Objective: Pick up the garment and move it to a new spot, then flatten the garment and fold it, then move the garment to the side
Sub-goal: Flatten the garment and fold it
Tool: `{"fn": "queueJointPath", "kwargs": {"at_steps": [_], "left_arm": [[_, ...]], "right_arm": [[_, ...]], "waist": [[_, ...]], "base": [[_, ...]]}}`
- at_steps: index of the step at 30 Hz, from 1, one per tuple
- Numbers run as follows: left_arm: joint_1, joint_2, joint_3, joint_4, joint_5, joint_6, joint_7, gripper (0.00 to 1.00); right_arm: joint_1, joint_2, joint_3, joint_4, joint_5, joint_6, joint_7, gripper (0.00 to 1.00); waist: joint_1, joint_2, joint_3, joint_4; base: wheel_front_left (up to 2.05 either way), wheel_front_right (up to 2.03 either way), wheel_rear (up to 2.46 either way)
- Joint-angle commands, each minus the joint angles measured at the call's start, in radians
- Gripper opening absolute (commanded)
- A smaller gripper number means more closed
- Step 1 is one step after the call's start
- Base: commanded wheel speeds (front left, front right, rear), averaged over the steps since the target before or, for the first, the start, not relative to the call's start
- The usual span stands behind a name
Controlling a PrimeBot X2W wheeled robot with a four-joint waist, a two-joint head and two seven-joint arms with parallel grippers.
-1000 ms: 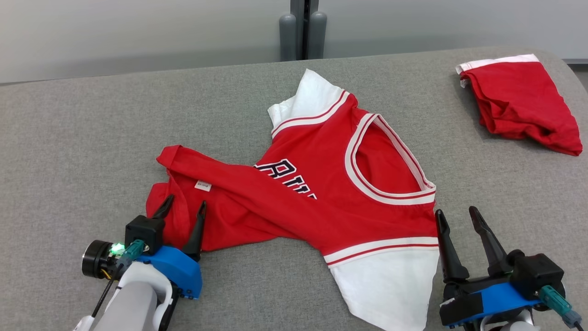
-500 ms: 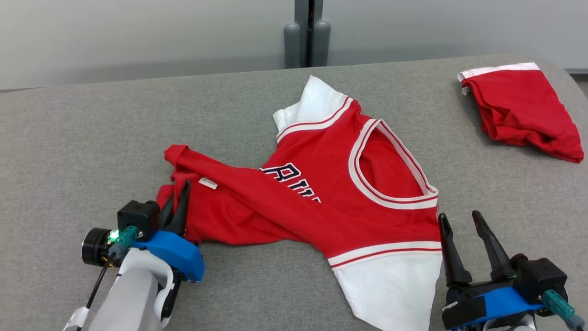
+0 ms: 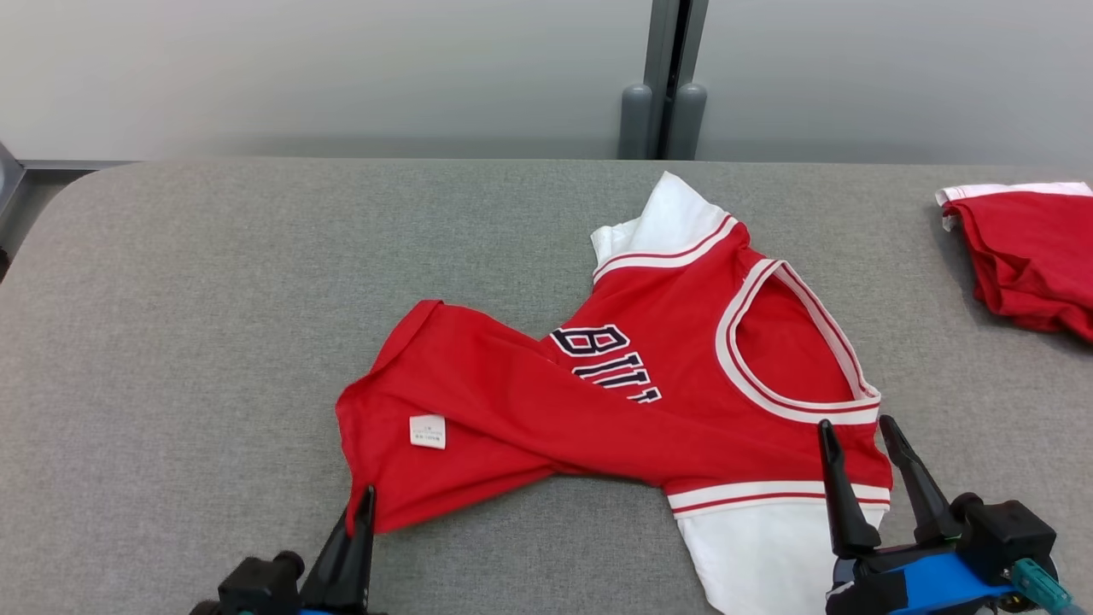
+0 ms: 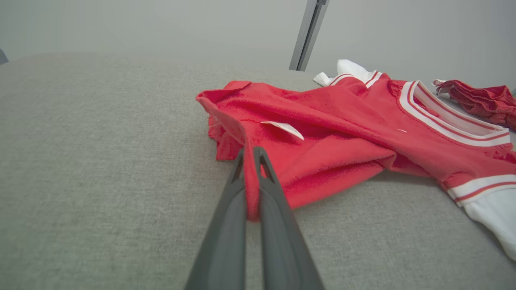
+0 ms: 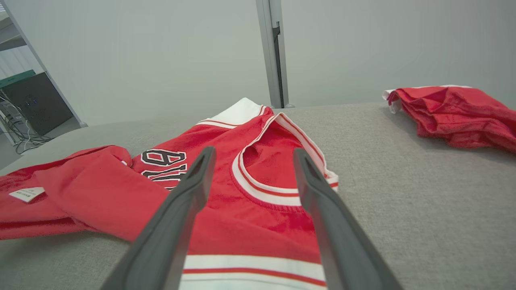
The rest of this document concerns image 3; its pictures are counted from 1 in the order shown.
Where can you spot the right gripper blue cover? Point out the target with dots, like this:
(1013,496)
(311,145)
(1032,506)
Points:
(922,589)

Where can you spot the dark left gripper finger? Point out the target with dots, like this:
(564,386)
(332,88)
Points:
(329,572)
(362,555)

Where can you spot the red basketball jersey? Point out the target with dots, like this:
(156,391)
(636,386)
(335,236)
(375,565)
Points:
(512,410)

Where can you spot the red shorts white stripe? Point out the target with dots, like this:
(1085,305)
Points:
(1033,256)

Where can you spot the grey metal stand leg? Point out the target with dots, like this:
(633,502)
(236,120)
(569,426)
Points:
(8,179)

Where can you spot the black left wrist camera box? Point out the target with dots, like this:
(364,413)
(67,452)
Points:
(256,589)

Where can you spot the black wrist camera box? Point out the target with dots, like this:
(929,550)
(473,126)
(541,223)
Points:
(1008,534)
(256,589)

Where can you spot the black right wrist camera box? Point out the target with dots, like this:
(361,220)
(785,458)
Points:
(1008,534)

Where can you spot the grey cylindrical post bumper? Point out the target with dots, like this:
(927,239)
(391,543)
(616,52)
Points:
(636,124)
(688,124)

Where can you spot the grey floor rail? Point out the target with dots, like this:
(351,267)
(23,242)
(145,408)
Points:
(77,164)

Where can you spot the grey partition frame post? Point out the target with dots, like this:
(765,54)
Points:
(662,43)

